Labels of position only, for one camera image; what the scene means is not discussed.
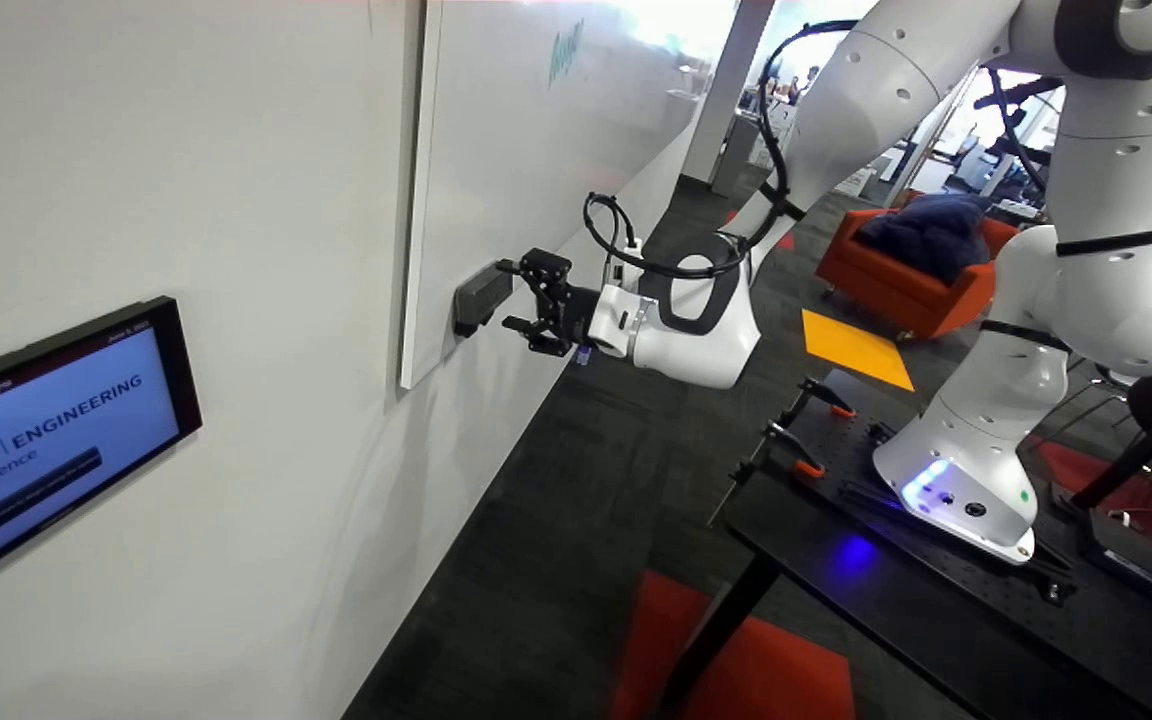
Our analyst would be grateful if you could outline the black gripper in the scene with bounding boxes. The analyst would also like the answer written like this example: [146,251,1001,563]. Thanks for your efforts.
[499,245,605,360]

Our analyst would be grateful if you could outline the orange armchair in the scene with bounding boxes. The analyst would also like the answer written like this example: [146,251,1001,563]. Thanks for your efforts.
[810,203,1022,344]

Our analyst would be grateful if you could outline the wall-mounted tablet display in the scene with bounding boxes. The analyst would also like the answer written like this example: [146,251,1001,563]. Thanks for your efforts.
[0,292,208,604]

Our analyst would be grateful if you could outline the orange-handled black clamp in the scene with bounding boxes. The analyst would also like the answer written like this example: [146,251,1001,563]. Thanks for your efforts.
[748,417,833,490]
[793,374,861,424]

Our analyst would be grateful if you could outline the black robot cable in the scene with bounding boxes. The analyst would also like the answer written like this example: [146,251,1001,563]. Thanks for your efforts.
[579,17,862,325]

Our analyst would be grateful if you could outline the black metal table leg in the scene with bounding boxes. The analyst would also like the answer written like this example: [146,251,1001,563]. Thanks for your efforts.
[650,552,783,720]

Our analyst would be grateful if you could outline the large white whiteboard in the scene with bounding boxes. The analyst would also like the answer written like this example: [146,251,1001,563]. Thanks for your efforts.
[390,0,740,395]

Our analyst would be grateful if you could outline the dark blue cushion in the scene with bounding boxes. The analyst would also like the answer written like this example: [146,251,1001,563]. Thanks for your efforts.
[857,192,1001,283]

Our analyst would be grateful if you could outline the black whiteboard duster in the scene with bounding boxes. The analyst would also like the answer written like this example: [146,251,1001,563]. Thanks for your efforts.
[447,261,514,342]

